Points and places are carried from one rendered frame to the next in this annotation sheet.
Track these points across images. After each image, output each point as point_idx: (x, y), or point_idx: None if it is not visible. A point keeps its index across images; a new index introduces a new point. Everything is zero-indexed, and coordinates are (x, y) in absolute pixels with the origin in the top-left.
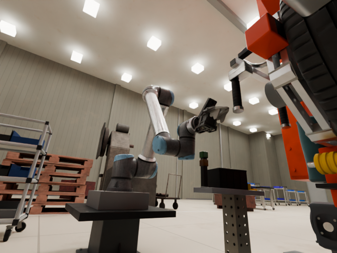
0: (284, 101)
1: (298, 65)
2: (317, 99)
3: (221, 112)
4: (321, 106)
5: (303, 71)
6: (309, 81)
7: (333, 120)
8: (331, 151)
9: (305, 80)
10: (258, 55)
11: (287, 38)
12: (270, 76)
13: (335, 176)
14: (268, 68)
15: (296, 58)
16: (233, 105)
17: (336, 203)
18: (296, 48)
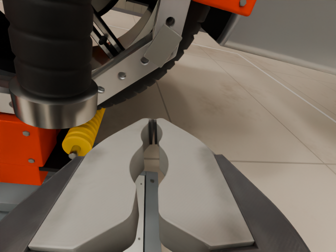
0: (137, 80)
1: (181, 53)
2: (149, 85)
3: (134, 178)
4: (141, 90)
5: (175, 60)
6: (166, 71)
7: (124, 99)
8: (86, 127)
9: (165, 67)
10: (217, 6)
11: (204, 13)
12: (178, 44)
13: (47, 152)
14: (184, 24)
15: (187, 46)
16: (86, 79)
17: (42, 180)
18: (193, 36)
